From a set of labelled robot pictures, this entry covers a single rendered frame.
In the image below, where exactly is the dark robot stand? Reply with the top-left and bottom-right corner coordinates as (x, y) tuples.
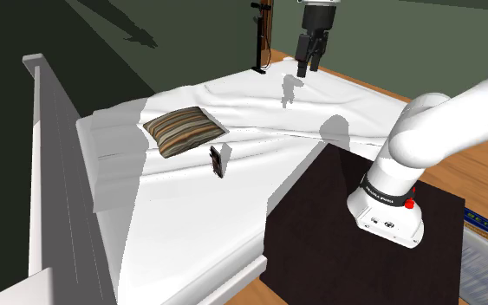
(259, 143), (467, 305)

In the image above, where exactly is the white bed with grey frame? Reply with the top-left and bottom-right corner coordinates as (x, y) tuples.
(0, 52), (414, 305)

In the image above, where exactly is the blue and white box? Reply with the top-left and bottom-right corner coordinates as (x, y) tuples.
(458, 206), (488, 305)

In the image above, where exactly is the black pole stand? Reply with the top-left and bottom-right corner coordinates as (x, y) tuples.
(250, 0), (273, 75)

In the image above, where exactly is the dark smartphone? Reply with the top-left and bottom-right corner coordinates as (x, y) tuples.
(208, 145), (224, 179)

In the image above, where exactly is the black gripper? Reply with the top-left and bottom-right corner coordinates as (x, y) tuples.
(294, 3), (337, 79)

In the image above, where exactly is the brown striped pillow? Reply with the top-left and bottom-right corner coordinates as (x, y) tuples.
(142, 106), (231, 159)

